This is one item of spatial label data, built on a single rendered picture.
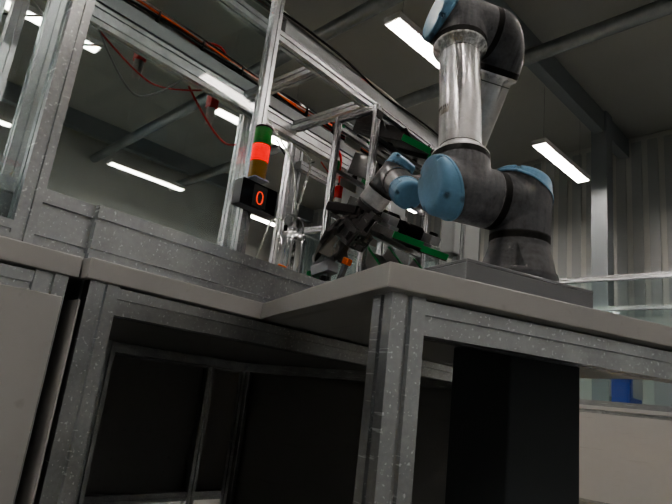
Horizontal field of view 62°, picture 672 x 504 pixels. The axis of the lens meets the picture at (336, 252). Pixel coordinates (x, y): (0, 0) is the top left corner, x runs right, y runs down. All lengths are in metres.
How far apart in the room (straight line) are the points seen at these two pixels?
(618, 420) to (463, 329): 4.53
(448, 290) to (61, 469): 0.56
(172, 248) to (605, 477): 4.58
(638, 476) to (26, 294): 4.75
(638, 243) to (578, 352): 9.54
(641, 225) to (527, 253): 9.35
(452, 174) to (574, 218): 9.84
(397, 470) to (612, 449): 4.60
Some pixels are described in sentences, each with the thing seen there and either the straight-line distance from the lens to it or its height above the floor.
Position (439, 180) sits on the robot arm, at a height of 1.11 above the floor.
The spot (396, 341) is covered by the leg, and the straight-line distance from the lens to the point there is 0.63.
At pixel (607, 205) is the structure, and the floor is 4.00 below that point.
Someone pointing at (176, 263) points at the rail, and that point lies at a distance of 1.02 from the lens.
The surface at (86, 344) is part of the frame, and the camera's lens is 0.87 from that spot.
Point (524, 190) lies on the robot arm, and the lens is 1.12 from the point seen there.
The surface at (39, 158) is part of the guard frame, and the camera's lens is 0.90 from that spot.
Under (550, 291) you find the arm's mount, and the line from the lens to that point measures 1.05.
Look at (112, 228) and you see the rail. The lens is 0.97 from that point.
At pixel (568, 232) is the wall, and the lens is 10.84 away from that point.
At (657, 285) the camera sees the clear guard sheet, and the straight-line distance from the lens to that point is 5.25.
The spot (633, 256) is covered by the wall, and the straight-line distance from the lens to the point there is 10.30.
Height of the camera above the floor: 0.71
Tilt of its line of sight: 15 degrees up
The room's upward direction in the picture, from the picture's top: 7 degrees clockwise
